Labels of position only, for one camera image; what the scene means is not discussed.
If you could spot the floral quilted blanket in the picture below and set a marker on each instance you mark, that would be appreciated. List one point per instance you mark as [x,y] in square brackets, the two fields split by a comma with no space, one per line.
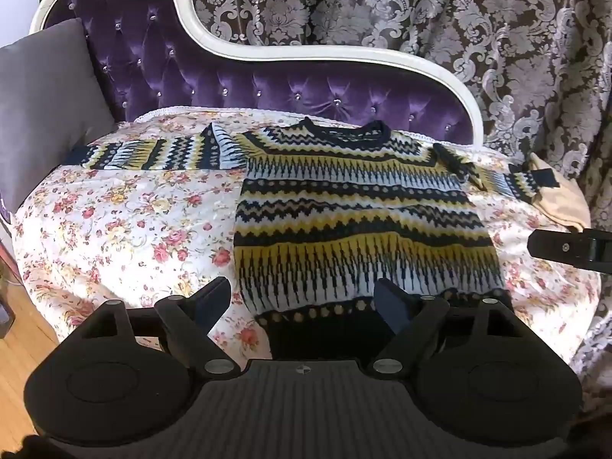
[124,229]

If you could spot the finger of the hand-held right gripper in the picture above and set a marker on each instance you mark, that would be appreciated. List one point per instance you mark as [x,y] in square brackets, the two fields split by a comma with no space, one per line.
[569,247]

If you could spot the yellow navy patterned knit sweater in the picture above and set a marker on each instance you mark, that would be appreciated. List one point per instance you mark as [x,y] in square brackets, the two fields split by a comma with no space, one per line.
[354,220]

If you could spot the brown damask curtain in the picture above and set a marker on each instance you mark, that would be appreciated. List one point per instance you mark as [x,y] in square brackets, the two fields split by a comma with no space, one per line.
[430,19]

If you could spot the grey cushion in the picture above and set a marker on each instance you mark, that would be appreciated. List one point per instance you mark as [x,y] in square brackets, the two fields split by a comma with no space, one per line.
[43,105]

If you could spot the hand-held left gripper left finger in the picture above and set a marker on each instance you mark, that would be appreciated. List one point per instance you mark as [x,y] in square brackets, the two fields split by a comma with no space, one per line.
[214,296]

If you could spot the purple tufted sofa white frame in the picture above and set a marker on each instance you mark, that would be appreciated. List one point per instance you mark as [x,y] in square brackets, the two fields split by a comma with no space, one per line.
[191,57]

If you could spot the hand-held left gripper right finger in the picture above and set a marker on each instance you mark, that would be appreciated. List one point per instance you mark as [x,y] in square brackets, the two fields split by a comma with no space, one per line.
[391,307]

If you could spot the beige cloth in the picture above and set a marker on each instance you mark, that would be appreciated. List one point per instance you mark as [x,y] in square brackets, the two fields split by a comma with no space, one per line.
[564,201]

